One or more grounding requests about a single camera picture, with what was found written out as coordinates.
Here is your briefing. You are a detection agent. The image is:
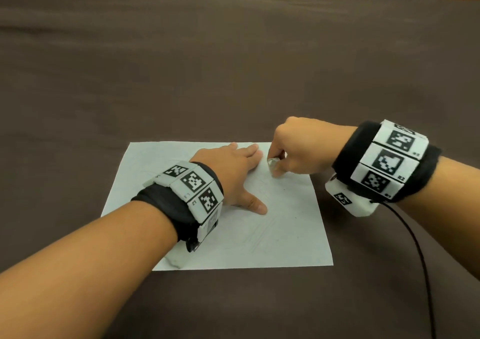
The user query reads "person's right hand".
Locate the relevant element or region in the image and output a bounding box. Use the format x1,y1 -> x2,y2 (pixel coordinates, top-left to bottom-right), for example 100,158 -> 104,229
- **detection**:
267,117 -> 357,178

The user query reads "person's left hand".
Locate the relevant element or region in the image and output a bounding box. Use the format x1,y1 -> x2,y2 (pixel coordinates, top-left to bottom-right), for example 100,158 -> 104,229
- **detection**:
189,142 -> 269,216

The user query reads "white sheet of paper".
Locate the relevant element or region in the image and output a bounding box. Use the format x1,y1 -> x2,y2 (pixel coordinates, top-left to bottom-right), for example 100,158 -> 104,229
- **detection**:
101,142 -> 334,272

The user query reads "person's right forearm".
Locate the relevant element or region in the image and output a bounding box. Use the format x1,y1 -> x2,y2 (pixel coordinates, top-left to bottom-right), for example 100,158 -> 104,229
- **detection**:
397,155 -> 480,280

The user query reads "person's left forearm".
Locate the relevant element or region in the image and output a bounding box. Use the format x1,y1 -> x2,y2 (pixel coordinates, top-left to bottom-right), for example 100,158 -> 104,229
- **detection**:
0,200 -> 179,339

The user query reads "black marker-tile left wristband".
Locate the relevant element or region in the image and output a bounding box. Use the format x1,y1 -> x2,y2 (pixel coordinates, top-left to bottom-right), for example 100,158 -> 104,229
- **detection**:
131,160 -> 225,253

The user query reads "black marker-tile wristband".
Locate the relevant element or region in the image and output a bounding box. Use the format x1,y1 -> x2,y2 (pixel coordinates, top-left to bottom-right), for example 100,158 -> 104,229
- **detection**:
332,119 -> 442,203
131,160 -> 225,253

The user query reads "brown tablecloth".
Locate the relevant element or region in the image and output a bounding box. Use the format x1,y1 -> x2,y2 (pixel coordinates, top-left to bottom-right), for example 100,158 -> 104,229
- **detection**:
0,0 -> 480,339

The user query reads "black marker-tile right wristband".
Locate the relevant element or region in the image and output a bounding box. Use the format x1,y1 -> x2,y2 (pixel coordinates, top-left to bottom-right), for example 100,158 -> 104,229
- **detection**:
332,119 -> 442,203

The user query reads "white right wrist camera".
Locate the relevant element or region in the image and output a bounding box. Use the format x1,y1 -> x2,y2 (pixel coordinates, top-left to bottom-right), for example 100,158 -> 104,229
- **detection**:
325,174 -> 380,218

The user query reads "black cable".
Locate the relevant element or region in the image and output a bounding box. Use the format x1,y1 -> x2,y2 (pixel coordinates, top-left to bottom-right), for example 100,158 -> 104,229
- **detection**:
370,199 -> 438,339

